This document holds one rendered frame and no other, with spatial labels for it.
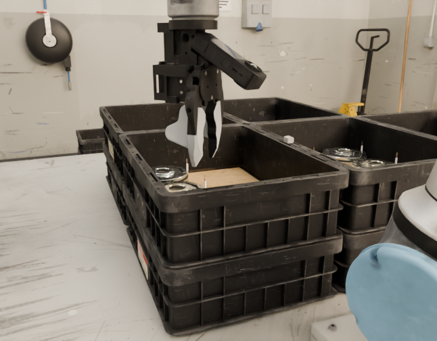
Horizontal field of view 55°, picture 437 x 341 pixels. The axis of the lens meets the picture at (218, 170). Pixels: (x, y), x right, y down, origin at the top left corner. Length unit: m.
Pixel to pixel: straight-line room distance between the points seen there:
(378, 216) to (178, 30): 0.44
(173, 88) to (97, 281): 0.39
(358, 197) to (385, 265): 0.34
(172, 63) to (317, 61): 4.30
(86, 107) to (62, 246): 3.18
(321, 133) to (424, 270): 0.77
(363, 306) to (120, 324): 0.41
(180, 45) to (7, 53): 3.44
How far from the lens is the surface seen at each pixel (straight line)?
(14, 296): 0.83
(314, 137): 1.09
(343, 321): 0.68
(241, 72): 0.59
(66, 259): 0.91
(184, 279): 0.60
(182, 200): 0.55
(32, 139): 4.12
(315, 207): 0.66
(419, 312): 0.38
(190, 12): 0.61
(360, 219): 0.73
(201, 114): 0.62
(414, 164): 0.75
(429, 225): 0.37
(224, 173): 0.96
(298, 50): 4.76
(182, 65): 0.62
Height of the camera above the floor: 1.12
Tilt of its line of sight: 18 degrees down
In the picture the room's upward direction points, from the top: straight up
